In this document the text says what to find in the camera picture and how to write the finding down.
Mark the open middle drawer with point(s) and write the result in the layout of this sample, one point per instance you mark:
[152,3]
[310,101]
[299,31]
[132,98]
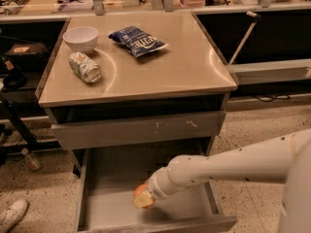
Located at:
[108,180]

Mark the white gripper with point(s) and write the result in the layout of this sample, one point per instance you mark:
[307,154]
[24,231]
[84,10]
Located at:
[156,187]

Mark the blue chip bag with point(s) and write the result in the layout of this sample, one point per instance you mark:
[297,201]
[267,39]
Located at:
[136,41]

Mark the orange fruit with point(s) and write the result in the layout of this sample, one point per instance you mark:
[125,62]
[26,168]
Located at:
[141,188]

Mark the white shoe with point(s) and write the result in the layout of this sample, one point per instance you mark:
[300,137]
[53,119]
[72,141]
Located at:
[13,215]

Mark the grey drawer cabinet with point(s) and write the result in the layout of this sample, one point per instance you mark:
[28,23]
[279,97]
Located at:
[186,77]

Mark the green white soda can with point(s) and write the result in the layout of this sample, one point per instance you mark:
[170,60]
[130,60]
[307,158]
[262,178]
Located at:
[84,67]

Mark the black bag on shelf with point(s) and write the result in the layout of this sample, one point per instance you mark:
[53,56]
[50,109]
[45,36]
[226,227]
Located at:
[29,57]

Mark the closed top drawer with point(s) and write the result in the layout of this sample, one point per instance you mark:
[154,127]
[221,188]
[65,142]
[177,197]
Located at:
[127,131]

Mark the plastic bottle on floor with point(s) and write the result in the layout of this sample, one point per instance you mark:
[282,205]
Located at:
[31,160]

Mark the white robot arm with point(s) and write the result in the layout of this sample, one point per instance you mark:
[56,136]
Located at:
[264,162]

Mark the white bowl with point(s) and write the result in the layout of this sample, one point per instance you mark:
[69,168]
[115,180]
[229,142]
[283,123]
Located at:
[81,39]

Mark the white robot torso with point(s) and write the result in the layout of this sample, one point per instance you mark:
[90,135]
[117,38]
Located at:
[295,214]

